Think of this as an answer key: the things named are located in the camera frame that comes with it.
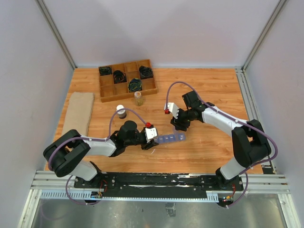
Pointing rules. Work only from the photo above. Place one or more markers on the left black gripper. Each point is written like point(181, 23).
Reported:
point(149, 145)

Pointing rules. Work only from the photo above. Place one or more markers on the brown bottle with white cap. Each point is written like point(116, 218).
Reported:
point(121, 112)

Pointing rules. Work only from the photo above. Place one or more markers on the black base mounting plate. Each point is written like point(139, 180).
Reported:
point(158, 185)

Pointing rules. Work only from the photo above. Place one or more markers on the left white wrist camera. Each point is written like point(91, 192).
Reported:
point(150, 133)

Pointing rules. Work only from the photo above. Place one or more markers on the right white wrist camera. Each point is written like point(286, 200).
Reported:
point(173, 109)

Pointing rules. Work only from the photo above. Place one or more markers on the blue weekly pill organizer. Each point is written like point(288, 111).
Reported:
point(175, 136)

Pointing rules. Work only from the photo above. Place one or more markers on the grey slotted cable duct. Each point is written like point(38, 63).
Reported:
point(92, 195)

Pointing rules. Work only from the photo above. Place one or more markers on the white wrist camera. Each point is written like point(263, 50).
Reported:
point(173, 109)
point(150, 133)

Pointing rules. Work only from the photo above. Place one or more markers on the clear jar of yellow pills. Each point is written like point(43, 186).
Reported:
point(138, 98)

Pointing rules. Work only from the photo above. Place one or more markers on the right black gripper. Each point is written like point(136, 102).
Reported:
point(177, 122)

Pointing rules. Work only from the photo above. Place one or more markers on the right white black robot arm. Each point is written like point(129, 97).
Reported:
point(250, 144)

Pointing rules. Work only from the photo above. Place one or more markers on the wooden compartment tray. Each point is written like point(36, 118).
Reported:
point(120, 81)

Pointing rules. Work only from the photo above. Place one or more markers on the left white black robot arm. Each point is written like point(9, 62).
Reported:
point(66, 155)

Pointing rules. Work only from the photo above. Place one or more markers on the folded beige cloth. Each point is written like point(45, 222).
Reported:
point(78, 114)

